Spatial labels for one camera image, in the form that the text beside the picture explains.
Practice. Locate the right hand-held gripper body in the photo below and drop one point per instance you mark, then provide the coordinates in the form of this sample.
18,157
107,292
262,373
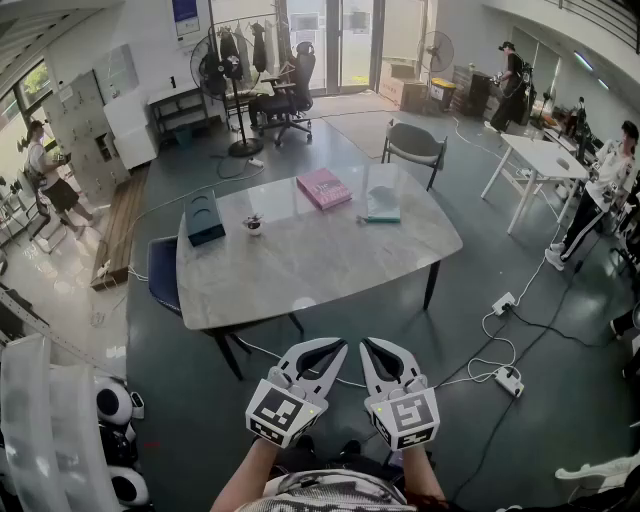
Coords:
407,415

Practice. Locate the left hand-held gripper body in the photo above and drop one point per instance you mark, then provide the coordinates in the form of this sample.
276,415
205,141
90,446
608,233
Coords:
280,410

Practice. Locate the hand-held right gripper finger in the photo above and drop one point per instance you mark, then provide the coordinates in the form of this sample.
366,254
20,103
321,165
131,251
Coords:
405,357
372,380

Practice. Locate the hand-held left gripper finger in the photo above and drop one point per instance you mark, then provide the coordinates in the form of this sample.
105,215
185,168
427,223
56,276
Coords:
327,375
295,352

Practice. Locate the light teal cloth pouch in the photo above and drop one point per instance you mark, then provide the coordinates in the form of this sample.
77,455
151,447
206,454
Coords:
385,202

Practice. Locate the person's left forearm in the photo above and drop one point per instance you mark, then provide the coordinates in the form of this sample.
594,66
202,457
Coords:
245,475

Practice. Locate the person's right forearm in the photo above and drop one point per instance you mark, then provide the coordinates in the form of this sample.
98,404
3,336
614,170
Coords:
419,475

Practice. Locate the person's black trousers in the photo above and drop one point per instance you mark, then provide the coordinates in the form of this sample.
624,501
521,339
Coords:
325,457

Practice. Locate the person's patterned white shirt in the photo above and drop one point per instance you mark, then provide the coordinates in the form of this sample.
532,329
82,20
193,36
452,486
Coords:
330,492

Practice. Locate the white power strip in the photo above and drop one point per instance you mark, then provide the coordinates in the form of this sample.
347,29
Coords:
510,382
504,304
256,162

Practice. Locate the blue chair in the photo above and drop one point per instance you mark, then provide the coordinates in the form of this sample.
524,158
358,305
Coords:
162,280

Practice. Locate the dark blue box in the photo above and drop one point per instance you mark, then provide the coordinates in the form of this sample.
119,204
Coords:
204,220

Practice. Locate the pink book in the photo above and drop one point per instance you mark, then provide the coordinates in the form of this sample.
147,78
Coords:
324,190

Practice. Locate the white black round robot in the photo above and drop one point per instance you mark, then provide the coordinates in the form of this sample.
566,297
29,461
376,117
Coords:
114,402
127,487

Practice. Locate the wooden pallet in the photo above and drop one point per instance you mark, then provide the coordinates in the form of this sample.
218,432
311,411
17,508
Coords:
120,230

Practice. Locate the grey armless chair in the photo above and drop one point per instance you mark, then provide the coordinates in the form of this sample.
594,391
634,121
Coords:
412,142

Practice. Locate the grey floor rug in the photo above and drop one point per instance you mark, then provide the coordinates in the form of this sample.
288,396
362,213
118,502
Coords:
357,135

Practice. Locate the teal bin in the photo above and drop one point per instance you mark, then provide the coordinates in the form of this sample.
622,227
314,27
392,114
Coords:
183,136

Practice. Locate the white table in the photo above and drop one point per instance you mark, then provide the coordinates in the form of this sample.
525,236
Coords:
545,157

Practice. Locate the translucent plastic cover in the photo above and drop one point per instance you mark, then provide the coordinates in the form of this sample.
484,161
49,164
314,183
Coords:
30,425

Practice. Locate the black office chair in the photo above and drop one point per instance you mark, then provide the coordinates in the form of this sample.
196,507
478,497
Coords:
295,95

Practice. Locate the yellow-lid bin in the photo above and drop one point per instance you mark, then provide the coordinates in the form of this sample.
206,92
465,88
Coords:
443,95

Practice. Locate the cardboard box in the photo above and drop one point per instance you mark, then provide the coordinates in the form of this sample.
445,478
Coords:
405,90

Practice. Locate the black shelf table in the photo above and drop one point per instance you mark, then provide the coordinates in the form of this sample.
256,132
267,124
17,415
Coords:
180,107

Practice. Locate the white cabinet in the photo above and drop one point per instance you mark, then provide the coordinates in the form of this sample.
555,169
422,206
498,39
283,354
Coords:
127,132

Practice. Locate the black standing fan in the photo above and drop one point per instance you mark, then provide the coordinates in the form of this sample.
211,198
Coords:
436,50
215,75

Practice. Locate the grey lockers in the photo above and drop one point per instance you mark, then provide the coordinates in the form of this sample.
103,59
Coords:
85,140

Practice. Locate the clothes rack with garments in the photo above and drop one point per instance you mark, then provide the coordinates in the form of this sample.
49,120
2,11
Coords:
250,45

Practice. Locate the whiteboard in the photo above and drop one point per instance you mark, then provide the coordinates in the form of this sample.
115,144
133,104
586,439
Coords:
116,72

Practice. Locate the blue poster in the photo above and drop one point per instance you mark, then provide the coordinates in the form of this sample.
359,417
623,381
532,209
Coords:
186,20

